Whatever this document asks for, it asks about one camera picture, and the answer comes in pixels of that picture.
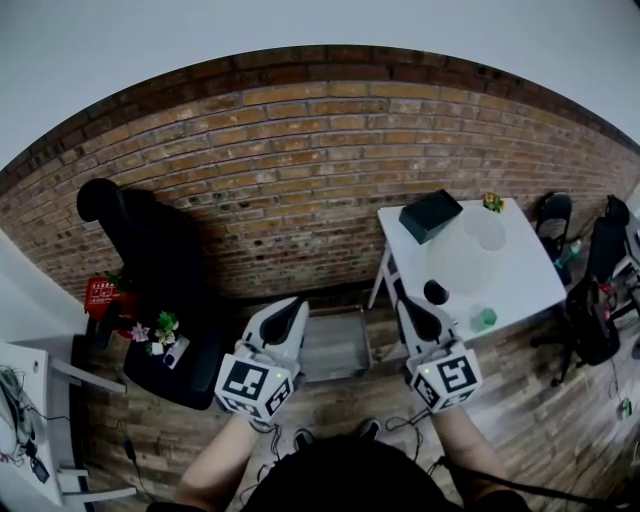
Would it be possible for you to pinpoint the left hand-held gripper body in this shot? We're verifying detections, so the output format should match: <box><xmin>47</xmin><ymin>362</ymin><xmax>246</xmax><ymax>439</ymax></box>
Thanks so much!
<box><xmin>214</xmin><ymin>297</ymin><xmax>312</xmax><ymax>421</ymax></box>

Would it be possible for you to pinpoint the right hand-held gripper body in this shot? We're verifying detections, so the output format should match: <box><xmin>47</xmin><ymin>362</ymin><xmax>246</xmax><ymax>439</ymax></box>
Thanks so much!
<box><xmin>396</xmin><ymin>296</ymin><xmax>483</xmax><ymax>414</ymax></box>

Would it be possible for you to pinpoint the green translucent cup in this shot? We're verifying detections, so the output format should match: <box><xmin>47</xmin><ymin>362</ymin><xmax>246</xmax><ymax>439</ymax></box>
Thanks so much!
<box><xmin>469</xmin><ymin>303</ymin><xmax>499</xmax><ymax>334</ymax></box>

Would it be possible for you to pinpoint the black cup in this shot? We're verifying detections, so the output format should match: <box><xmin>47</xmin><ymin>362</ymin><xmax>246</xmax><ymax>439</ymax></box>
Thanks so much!
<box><xmin>422</xmin><ymin>279</ymin><xmax>450</xmax><ymax>307</ymax></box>

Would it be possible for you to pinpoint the person's right forearm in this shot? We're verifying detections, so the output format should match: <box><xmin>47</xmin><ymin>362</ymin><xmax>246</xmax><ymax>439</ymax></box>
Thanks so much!
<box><xmin>429</xmin><ymin>405</ymin><xmax>512</xmax><ymax>502</ymax></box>

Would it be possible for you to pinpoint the person's left forearm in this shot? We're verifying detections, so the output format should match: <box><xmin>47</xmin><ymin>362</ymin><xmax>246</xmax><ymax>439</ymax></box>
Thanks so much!
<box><xmin>173</xmin><ymin>413</ymin><xmax>274</xmax><ymax>512</ymax></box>

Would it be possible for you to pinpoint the clear plastic storage bin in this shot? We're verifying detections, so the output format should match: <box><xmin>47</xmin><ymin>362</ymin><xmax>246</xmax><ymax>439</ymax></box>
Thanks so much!
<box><xmin>298</xmin><ymin>313</ymin><xmax>374</xmax><ymax>385</ymax></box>

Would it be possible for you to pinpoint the white purple small device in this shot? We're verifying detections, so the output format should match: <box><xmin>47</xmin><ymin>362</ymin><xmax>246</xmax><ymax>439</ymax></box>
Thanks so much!
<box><xmin>163</xmin><ymin>334</ymin><xmax>192</xmax><ymax>372</ymax></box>

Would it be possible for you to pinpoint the small green plant pot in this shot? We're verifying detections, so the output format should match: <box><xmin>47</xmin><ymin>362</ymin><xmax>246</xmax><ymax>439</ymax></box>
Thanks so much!
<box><xmin>154</xmin><ymin>310</ymin><xmax>181</xmax><ymax>347</ymax></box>

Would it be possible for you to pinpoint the person's black shirt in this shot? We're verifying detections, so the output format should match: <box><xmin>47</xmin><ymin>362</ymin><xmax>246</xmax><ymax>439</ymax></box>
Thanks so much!
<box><xmin>239</xmin><ymin>438</ymin><xmax>534</xmax><ymax>512</ymax></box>

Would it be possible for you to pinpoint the white square table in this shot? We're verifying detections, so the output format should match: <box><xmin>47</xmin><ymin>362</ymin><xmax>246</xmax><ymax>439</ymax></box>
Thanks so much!
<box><xmin>368</xmin><ymin>197</ymin><xmax>569</xmax><ymax>347</ymax></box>

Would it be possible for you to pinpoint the black high-back office chair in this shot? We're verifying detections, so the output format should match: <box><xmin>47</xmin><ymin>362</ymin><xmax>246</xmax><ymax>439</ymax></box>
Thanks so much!
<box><xmin>74</xmin><ymin>177</ymin><xmax>224</xmax><ymax>412</ymax></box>

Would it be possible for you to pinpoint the black rectangular box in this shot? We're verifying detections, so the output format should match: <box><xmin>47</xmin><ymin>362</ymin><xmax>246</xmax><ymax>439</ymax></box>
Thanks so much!
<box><xmin>398</xmin><ymin>189</ymin><xmax>464</xmax><ymax>246</ymax></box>

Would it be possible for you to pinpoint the black mesh office chair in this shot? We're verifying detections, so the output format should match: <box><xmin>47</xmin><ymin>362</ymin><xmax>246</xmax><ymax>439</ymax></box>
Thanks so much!
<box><xmin>529</xmin><ymin>218</ymin><xmax>632</xmax><ymax>387</ymax></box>

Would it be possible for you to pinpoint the green leafy plant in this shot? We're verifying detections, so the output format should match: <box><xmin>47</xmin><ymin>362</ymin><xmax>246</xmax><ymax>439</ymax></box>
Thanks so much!
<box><xmin>106</xmin><ymin>266</ymin><xmax>134</xmax><ymax>297</ymax></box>

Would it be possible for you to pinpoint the green bottle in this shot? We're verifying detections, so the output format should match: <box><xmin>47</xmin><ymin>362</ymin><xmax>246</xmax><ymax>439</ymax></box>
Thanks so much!
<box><xmin>556</xmin><ymin>239</ymin><xmax>584</xmax><ymax>270</ymax></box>

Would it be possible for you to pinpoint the red box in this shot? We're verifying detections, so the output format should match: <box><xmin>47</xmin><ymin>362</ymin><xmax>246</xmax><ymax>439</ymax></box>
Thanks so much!
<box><xmin>84</xmin><ymin>275</ymin><xmax>140</xmax><ymax>342</ymax></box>

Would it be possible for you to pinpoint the white side desk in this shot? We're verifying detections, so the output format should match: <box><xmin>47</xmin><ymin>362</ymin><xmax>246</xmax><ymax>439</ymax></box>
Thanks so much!
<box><xmin>613</xmin><ymin>183</ymin><xmax>640</xmax><ymax>282</ymax></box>

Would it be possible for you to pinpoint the small black device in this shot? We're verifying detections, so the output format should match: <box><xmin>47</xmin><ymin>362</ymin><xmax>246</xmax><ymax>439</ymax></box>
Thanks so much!
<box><xmin>28</xmin><ymin>456</ymin><xmax>52</xmax><ymax>485</ymax></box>

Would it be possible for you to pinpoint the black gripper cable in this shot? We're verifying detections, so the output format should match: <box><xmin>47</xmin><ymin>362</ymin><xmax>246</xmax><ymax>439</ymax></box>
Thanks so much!
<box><xmin>387</xmin><ymin>407</ymin><xmax>606</xmax><ymax>509</ymax></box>

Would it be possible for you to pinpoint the black floor cable with adapter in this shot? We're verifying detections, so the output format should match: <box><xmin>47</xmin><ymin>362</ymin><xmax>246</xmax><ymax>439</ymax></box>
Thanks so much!
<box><xmin>115</xmin><ymin>419</ymin><xmax>152</xmax><ymax>504</ymax></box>

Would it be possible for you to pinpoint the white desk with cables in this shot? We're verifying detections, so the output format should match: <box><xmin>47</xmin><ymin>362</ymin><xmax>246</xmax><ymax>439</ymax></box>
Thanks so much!
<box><xmin>0</xmin><ymin>228</ymin><xmax>139</xmax><ymax>507</ymax></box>

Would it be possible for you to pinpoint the bundle of grey cables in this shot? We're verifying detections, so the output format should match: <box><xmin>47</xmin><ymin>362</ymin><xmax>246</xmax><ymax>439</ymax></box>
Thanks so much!
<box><xmin>0</xmin><ymin>364</ymin><xmax>39</xmax><ymax>446</ymax></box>

